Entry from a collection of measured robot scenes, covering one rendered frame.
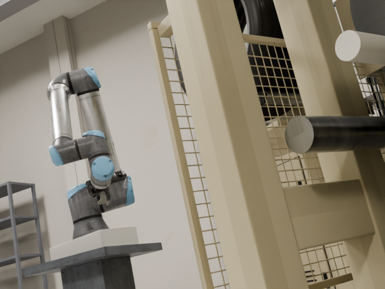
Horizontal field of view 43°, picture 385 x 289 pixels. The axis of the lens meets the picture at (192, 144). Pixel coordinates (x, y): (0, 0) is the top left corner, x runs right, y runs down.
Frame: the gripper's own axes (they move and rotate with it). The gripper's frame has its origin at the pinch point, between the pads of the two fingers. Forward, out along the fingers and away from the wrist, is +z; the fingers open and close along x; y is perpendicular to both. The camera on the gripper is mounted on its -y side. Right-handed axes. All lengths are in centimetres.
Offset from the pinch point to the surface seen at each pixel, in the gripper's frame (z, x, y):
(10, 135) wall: 372, -200, 1
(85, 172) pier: 293, -94, -47
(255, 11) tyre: -106, -8, -50
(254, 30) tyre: -103, -3, -47
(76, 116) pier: 288, -158, -66
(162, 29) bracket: -130, 1, -5
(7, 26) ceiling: 297, -299, -42
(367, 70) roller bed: -104, 25, -76
